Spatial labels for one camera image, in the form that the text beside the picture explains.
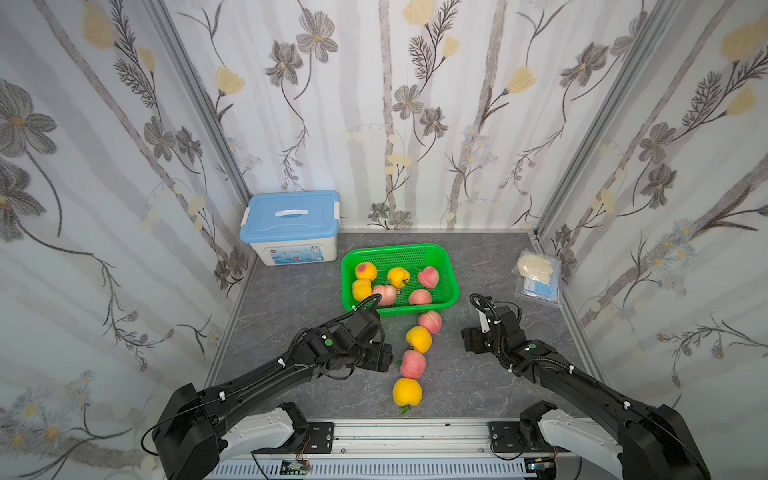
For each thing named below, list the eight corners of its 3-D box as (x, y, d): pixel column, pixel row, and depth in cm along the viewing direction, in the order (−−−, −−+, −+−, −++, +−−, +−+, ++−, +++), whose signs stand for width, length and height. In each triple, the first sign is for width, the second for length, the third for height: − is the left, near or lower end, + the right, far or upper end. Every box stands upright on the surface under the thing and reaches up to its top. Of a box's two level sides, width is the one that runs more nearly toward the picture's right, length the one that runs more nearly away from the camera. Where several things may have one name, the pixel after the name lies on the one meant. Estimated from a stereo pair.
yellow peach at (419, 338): (416, 358, 90) (418, 350, 85) (404, 341, 93) (405, 332, 88) (432, 347, 92) (435, 339, 87) (420, 331, 95) (421, 322, 90)
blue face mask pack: (522, 293, 105) (524, 290, 103) (524, 264, 113) (526, 261, 111) (556, 303, 102) (559, 300, 101) (557, 272, 111) (559, 269, 109)
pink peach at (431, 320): (426, 341, 93) (428, 332, 88) (416, 325, 97) (418, 315, 92) (442, 333, 95) (445, 324, 90) (432, 317, 99) (435, 308, 94)
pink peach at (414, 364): (400, 381, 85) (401, 374, 80) (400, 357, 89) (400, 350, 84) (425, 381, 85) (427, 374, 80) (423, 357, 89) (425, 350, 84)
